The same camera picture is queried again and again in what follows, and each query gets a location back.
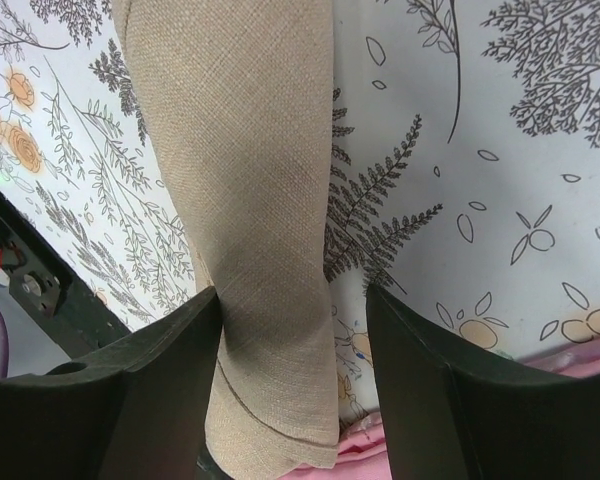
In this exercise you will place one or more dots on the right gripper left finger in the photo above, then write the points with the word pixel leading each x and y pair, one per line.
pixel 134 409

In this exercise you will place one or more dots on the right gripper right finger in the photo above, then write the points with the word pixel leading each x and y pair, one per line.
pixel 452 410

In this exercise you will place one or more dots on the beige cloth napkin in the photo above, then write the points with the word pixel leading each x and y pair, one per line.
pixel 237 100

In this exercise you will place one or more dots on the pink placemat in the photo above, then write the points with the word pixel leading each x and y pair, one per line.
pixel 362 450

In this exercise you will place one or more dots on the floral tablecloth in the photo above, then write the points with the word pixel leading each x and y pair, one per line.
pixel 466 169

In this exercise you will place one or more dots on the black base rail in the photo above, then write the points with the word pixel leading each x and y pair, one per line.
pixel 49 290

